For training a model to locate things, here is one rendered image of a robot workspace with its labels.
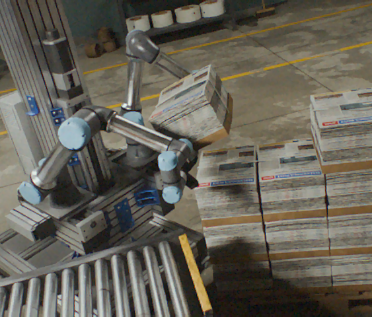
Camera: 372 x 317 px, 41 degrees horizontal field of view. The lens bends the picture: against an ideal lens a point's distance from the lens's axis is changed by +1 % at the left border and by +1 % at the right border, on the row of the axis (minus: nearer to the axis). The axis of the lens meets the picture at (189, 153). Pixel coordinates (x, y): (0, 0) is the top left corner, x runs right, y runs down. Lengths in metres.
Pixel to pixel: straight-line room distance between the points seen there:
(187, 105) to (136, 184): 0.69
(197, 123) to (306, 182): 0.55
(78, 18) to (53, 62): 6.22
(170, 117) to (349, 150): 0.78
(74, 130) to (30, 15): 0.68
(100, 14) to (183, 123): 6.56
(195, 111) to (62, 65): 0.67
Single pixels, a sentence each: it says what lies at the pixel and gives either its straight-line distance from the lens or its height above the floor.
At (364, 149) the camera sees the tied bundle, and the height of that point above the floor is 0.93.
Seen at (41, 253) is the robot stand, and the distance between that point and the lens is 3.28.
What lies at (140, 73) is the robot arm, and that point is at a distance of 2.64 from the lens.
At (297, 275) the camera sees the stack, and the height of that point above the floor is 0.26.
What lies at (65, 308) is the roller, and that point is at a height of 0.80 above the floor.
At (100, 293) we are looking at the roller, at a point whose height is 0.80.
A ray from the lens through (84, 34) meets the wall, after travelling 8.65.
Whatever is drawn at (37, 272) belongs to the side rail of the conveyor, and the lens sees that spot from 2.10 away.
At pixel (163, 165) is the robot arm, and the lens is 1.86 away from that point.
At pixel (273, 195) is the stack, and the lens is 2.27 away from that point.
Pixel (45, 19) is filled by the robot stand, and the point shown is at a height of 1.61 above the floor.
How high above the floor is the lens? 1.99
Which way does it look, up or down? 27 degrees down
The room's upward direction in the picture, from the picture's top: 11 degrees counter-clockwise
